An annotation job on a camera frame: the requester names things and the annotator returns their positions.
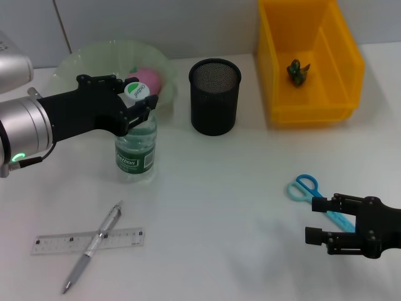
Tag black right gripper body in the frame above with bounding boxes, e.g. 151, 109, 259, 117
355, 196, 401, 260

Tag black mesh pen holder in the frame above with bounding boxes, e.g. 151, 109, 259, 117
189, 58, 242, 137

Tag silver ballpoint pen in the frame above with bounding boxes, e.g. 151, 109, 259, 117
60, 201, 123, 295

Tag clear water bottle green label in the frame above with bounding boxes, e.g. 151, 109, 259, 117
114, 82, 157, 183

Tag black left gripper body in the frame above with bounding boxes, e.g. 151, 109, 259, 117
36, 82, 128, 143

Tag transparent plastic ruler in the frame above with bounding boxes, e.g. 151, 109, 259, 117
31, 228, 145, 255

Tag green glass fruit plate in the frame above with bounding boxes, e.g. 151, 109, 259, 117
53, 40, 179, 109

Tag yellow plastic bin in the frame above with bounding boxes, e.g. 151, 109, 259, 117
257, 0, 366, 124

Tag blue scissors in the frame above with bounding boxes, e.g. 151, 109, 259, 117
286, 174, 358, 233

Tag pink peach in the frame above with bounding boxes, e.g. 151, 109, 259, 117
127, 66, 163, 97

